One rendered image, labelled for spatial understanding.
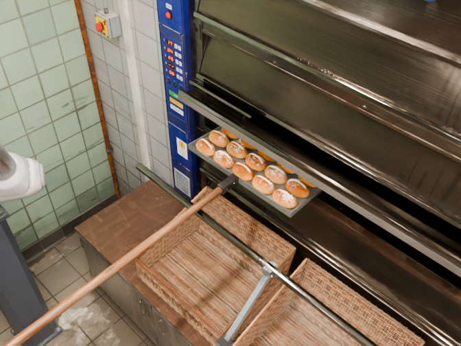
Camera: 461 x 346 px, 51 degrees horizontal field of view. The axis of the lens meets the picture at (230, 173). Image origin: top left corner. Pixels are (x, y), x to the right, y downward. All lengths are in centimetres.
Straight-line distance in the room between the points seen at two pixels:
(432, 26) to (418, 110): 23
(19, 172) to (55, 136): 95
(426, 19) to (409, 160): 43
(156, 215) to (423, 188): 149
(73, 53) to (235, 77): 113
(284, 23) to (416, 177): 63
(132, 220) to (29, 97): 82
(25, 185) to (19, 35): 83
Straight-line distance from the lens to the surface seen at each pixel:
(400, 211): 160
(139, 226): 257
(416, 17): 138
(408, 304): 194
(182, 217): 175
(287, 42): 161
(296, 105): 171
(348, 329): 159
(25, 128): 279
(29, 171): 203
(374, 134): 159
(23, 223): 314
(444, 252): 149
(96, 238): 256
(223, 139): 203
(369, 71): 148
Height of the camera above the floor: 253
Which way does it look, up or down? 44 degrees down
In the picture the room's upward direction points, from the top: 1 degrees clockwise
